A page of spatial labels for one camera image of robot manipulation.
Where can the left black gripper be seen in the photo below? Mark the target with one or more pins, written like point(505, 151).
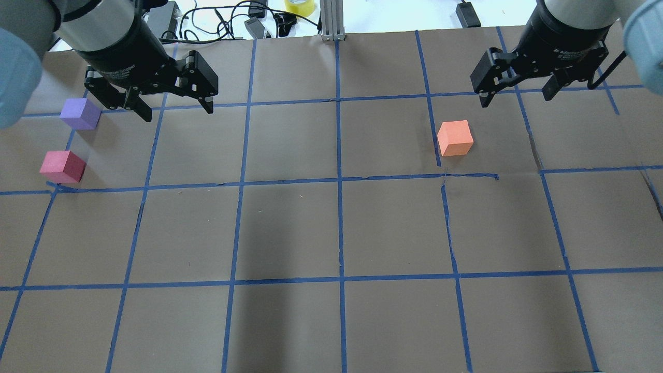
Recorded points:
point(126, 53)

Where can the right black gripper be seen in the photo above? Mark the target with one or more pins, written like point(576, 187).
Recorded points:
point(560, 37)

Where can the orange foam cube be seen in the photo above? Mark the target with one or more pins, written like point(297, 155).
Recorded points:
point(454, 138)

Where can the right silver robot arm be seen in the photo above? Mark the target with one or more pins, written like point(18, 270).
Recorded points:
point(641, 22)

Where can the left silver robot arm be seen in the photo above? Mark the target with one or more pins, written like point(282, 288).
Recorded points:
point(28, 31)

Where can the purple foam cube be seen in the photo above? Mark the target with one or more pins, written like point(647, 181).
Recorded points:
point(80, 114)

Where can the black power adapter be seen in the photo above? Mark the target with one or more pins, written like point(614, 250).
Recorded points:
point(467, 15)

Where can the red foam cube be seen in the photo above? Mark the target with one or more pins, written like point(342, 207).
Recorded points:
point(62, 167)

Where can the yellow tape roll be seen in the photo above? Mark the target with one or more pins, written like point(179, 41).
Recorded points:
point(304, 8)

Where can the brown paper table cover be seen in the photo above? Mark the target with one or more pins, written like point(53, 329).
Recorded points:
point(310, 224)

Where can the aluminium frame post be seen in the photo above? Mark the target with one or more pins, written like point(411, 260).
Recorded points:
point(332, 21)

